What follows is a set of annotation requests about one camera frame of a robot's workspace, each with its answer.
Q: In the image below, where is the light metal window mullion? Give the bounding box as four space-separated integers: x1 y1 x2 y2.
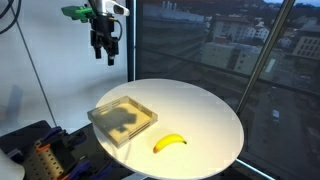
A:
234 0 297 116

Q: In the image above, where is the blue and black bar clamp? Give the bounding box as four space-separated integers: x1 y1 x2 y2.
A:
93 161 116 180
66 129 88 148

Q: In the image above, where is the yellow banana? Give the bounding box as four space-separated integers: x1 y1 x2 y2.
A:
152 133 188 154

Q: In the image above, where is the perforated metal board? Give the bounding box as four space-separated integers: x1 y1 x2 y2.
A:
23 146 65 180

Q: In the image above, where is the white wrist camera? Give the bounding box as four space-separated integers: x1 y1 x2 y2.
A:
106 0 131 17

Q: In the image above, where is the blue clamp with orange trigger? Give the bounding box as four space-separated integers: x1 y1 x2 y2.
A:
36 125 64 153
61 158 93 180

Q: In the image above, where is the window bottom frame rail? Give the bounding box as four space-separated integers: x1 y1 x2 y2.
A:
234 158 278 180

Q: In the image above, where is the thin black camera cable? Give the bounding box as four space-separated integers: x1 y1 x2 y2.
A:
113 18 124 43

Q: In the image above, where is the dark work table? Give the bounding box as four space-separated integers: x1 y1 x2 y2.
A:
0 119 134 180

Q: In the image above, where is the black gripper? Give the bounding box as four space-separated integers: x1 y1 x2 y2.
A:
89 16 120 67

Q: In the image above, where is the white rounded robot base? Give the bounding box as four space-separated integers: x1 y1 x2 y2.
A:
0 148 26 180

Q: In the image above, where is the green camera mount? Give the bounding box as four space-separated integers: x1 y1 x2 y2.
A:
60 4 96 24

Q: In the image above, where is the dark corner window post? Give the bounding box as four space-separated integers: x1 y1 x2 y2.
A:
125 0 138 83

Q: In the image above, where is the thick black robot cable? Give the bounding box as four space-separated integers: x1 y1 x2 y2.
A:
0 0 16 20
0 0 23 36

